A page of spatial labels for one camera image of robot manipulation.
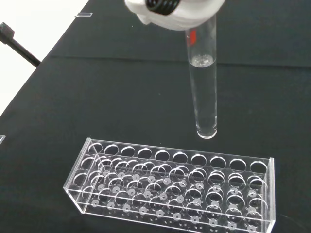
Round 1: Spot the black tripod leg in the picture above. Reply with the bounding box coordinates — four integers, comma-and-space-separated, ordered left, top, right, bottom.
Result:
0, 21, 41, 67

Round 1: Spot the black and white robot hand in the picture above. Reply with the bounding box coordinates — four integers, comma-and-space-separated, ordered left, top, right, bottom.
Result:
123, 0, 225, 31

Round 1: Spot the black bench cloth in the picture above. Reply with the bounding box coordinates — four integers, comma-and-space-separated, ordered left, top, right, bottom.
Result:
0, 0, 311, 233

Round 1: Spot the clear acrylic test tube rack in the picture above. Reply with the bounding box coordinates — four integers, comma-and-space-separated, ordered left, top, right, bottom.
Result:
62, 137, 275, 233

